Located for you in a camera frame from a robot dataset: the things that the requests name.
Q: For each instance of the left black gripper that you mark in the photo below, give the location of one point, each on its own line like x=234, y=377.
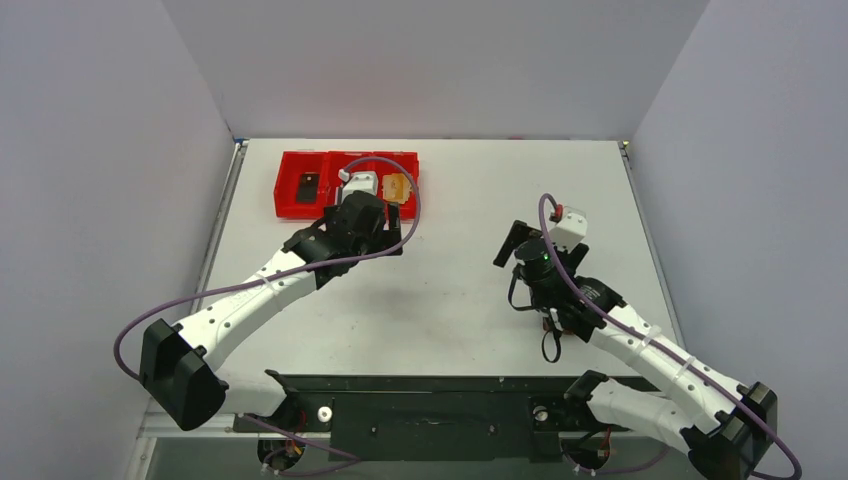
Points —
x=389, y=236

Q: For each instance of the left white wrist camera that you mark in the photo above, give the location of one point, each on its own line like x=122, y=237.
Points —
x=351, y=182

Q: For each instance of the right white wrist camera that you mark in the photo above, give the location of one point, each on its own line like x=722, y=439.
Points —
x=569, y=227

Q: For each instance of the red bin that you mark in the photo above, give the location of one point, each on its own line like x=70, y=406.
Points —
x=337, y=160
x=408, y=161
x=292, y=165

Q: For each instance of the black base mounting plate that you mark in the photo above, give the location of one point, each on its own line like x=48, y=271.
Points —
x=442, y=418

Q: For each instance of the red left bin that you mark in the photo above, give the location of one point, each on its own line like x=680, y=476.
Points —
x=292, y=165

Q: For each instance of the red middle bin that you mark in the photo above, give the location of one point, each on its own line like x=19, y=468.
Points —
x=337, y=160

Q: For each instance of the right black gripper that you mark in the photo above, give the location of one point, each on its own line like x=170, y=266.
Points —
x=515, y=240

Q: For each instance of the yellow card holder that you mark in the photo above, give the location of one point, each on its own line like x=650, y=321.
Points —
x=396, y=188

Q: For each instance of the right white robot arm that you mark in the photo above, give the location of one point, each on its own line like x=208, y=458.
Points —
x=723, y=426

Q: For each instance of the red right bin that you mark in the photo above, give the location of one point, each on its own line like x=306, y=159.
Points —
x=408, y=161

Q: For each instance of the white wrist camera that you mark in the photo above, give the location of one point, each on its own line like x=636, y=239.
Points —
x=569, y=227
x=351, y=182

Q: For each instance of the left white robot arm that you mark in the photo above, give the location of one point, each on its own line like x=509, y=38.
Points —
x=181, y=364

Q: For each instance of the black card holder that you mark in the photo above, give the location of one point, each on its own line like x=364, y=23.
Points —
x=307, y=188

